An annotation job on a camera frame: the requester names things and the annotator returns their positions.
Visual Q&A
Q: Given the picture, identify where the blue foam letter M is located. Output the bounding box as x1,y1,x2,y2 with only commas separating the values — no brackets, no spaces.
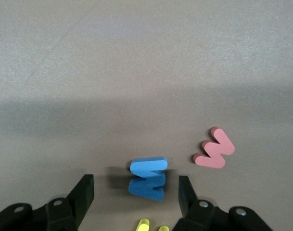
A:
128,156,168,202

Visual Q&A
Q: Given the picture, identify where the brown table cover sheet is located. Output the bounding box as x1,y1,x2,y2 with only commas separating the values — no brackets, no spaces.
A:
0,0,293,231

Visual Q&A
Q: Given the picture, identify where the red foam letter w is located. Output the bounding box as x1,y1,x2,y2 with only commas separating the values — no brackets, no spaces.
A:
192,127,236,169

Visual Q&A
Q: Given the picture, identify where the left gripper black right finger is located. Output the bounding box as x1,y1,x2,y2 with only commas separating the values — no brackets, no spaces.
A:
171,175,273,231

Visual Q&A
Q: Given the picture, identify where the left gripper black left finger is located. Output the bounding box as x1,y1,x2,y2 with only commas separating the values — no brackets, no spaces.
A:
0,174,94,231

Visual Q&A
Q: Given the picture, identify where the yellow foam letter H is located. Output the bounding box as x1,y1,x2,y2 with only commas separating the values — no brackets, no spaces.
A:
136,218,170,231

